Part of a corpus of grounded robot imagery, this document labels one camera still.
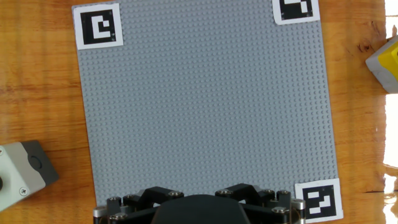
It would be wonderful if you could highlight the fiducial marker with C pattern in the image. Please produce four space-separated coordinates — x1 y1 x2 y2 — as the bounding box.
72 2 124 51

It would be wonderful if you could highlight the grey Lego baseplate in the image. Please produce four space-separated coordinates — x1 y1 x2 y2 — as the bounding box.
72 0 342 208

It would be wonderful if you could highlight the wood grain mat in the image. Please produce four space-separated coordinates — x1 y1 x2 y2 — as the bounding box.
0 0 388 224

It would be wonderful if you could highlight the yellow and grey button box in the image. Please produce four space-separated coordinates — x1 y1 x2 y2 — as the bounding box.
365 34 398 94

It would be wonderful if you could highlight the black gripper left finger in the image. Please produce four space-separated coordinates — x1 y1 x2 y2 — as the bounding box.
93 185 185 224

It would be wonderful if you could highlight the black white fiducial marker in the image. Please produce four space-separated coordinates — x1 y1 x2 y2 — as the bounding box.
294 178 345 224
272 0 321 26

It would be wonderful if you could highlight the grey box with red button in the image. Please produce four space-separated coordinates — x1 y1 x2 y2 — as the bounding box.
0 139 60 213

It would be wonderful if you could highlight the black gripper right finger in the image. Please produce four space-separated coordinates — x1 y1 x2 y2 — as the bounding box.
214 183 307 224

